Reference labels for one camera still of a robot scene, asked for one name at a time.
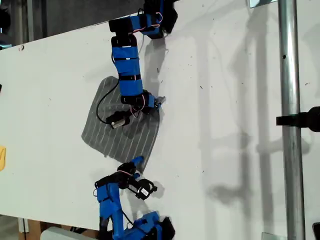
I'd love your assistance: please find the grey striped towel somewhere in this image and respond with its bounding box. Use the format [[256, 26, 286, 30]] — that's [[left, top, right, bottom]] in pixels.
[[81, 76, 166, 175]]

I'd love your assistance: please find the white box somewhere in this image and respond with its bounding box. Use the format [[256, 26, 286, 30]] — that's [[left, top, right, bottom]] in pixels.
[[39, 226, 99, 240]]

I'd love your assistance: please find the wooden table leg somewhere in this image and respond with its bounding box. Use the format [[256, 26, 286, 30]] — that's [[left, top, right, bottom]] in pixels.
[[17, 217, 42, 235]]

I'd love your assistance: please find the yellow object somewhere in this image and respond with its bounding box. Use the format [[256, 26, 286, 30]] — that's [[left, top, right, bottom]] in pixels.
[[0, 146, 7, 172]]

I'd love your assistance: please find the black clamp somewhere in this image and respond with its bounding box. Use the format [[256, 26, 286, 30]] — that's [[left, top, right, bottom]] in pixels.
[[275, 106, 320, 133]]

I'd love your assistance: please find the black object at table edge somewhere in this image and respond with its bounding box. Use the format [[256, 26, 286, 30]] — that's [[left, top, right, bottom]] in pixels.
[[311, 221, 320, 240]]

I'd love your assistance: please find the camera black stalk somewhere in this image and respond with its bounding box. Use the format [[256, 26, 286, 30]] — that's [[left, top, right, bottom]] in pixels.
[[124, 178, 141, 195], [124, 110, 138, 125]]

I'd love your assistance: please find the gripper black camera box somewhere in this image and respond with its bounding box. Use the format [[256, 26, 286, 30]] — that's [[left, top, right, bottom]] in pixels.
[[134, 178, 158, 201], [105, 111, 131, 130]]

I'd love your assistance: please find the camera black cable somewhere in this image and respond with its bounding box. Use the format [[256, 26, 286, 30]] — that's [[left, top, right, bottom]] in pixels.
[[120, 209, 135, 227], [95, 81, 121, 125]]

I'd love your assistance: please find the steel post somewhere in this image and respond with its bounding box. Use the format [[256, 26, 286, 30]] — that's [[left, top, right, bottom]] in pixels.
[[277, 0, 307, 240]]

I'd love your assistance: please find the metal table bracket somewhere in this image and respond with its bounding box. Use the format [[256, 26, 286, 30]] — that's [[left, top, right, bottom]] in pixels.
[[248, 0, 278, 9]]

